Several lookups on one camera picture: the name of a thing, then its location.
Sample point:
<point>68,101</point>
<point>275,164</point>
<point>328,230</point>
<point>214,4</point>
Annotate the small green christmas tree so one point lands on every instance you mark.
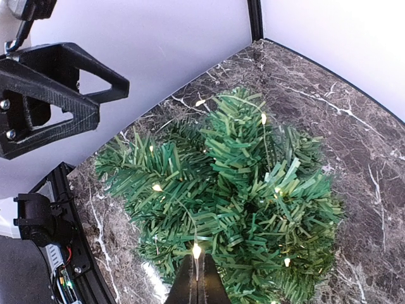
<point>250,194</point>

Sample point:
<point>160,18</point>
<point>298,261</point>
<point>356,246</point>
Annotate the white perforated cable tray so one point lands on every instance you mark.
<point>61,285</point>

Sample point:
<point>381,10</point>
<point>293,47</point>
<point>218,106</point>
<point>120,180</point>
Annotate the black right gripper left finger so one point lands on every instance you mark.
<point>40,99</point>

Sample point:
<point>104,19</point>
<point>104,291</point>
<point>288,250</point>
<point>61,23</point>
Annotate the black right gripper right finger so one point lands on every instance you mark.
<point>198,282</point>

